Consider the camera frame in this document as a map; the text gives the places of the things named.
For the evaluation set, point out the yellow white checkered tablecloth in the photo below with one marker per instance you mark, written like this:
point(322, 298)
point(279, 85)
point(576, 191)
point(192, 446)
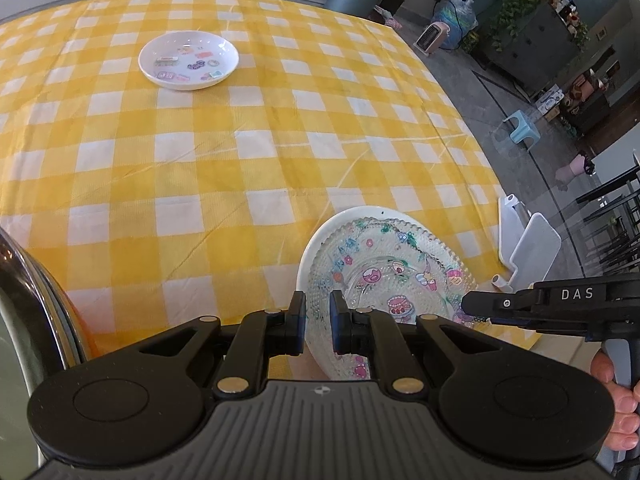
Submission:
point(152, 206)

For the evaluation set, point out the dark green cabinet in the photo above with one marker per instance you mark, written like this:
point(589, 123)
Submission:
point(542, 47)

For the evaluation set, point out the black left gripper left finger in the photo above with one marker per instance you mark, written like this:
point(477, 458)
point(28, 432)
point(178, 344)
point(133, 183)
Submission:
point(249, 346)

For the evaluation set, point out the large glass patterned plate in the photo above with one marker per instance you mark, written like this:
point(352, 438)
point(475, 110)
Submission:
point(381, 259)

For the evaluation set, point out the light blue plastic stool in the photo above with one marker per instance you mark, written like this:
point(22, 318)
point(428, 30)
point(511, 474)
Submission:
point(523, 130)

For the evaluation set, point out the right human hand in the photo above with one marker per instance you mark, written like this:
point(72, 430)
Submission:
point(624, 433)

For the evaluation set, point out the pink space heater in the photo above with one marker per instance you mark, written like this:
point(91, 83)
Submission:
point(432, 38)

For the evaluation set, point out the small white sticker plate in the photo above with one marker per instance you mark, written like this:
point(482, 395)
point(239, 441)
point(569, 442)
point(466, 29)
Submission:
point(188, 60)

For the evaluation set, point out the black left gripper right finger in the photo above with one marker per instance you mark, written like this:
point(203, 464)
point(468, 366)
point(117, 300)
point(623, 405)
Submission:
point(375, 335)

